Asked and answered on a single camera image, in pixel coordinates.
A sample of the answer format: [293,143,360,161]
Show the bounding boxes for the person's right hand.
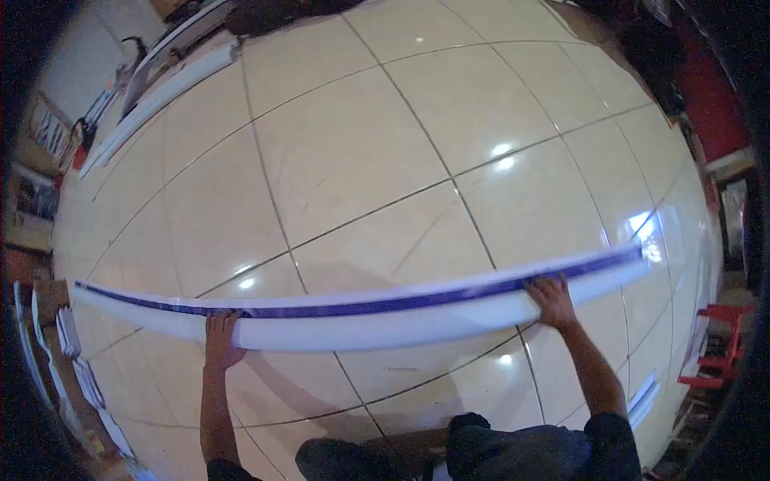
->
[524,273,580,332]

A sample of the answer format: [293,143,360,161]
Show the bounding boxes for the person's left hand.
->
[204,309,248,371]

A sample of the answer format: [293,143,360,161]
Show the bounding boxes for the person's left fingers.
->
[206,309,244,329]

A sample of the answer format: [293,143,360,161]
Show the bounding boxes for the person's right fingers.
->
[524,273,570,298]

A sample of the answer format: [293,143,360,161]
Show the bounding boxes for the long white blue-striped panel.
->
[72,242,653,354]

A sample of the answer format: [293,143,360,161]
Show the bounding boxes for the short white strip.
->
[627,372,661,431]

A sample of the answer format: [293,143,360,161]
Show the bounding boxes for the row of white panel pieces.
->
[13,280,158,481]

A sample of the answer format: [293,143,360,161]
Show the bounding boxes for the person's legs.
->
[294,412,594,481]

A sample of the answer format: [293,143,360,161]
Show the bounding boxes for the person's body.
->
[206,411,642,481]

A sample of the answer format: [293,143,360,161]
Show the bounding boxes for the red plastic stool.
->
[677,302,756,390]

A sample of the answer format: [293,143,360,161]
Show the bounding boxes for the long white curved panel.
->
[78,38,241,179]

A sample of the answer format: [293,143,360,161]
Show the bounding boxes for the cluttered cardboard shelf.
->
[3,90,82,253]

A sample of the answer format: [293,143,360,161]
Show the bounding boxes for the long white framed panel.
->
[120,0,237,119]

